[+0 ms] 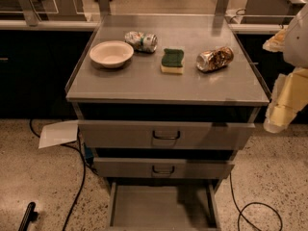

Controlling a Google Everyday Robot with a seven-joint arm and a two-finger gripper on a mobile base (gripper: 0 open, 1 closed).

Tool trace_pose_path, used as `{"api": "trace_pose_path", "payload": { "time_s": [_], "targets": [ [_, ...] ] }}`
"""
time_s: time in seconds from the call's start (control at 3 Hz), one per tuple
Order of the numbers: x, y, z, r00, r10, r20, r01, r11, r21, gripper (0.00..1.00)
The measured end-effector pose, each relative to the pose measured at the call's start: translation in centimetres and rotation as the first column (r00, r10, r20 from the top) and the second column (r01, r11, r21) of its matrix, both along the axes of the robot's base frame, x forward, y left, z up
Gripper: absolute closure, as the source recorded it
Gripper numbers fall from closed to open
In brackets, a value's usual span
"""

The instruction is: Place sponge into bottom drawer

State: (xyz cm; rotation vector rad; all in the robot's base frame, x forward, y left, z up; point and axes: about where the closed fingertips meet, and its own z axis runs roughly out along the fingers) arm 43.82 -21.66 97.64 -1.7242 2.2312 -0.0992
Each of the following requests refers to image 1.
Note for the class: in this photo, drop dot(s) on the white bowl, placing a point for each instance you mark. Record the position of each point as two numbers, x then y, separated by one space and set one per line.
111 54

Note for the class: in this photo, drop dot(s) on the grey middle drawer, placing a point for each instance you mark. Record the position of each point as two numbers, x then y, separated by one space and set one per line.
162 168

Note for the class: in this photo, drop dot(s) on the grey drawer cabinet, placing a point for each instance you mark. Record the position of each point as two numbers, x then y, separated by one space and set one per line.
140 91

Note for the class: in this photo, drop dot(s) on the grey top drawer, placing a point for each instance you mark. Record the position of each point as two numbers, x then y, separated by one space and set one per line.
164 134

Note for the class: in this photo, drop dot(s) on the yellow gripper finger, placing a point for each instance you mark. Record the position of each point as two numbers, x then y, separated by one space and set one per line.
276 43
289 96

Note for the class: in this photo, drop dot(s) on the crushed green white can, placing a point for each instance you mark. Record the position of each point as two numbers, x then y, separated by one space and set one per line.
142 42

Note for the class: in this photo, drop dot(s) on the grey open bottom drawer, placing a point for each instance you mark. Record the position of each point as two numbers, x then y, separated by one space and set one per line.
179 206

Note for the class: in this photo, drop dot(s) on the green yellow sponge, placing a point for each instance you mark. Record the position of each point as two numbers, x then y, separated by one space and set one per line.
172 61

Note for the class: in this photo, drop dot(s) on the black handle bottom left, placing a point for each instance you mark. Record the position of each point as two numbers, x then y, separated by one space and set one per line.
30 215

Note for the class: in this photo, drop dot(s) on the white paper sheet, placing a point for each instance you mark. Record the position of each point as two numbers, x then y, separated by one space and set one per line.
58 133

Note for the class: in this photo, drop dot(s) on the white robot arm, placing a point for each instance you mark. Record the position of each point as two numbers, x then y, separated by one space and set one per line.
296 40

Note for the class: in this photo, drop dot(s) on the crushed gold can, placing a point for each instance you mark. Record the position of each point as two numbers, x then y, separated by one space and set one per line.
213 60

